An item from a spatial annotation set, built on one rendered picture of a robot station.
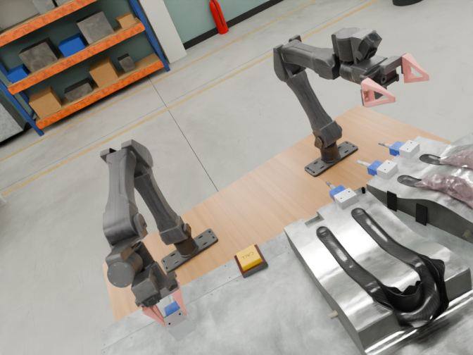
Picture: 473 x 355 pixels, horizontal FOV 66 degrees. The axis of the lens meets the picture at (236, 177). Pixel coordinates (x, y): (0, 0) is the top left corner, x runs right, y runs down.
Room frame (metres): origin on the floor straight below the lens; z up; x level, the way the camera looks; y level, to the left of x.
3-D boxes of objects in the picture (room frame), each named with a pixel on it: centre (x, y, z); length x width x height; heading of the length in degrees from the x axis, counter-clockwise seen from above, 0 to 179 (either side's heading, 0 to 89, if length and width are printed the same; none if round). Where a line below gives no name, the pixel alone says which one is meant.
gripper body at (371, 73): (0.76, -0.40, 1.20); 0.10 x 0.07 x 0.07; 102
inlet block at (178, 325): (0.60, 0.28, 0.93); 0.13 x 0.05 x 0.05; 9
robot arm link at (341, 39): (0.86, -0.38, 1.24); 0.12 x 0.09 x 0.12; 12
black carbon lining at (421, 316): (0.51, -0.22, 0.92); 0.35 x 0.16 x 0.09; 4
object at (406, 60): (0.70, -0.45, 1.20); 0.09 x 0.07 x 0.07; 12
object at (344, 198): (0.77, -0.25, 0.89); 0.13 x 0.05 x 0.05; 4
